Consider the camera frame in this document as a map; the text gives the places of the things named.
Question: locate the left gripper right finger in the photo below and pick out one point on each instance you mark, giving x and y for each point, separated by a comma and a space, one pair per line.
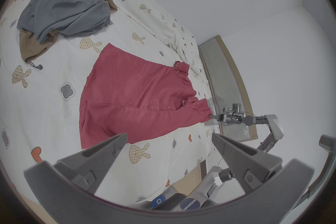
244, 162

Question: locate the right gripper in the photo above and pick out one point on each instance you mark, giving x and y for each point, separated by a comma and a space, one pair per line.
232, 120

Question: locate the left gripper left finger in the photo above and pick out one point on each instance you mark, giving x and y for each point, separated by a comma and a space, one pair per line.
97, 160

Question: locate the red shirt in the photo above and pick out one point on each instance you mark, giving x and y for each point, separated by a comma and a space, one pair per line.
136, 91

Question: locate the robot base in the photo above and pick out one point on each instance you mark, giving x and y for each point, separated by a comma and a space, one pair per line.
217, 186

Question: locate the clear plastic box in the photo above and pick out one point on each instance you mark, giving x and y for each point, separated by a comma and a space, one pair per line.
216, 102

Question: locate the bed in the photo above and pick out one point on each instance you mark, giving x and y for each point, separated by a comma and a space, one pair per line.
52, 118

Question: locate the white printed quilt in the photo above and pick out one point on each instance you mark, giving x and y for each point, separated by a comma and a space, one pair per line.
147, 20

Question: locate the grey garment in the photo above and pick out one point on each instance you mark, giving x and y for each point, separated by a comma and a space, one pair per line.
65, 15

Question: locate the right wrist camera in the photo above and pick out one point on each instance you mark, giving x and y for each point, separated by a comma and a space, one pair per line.
236, 108

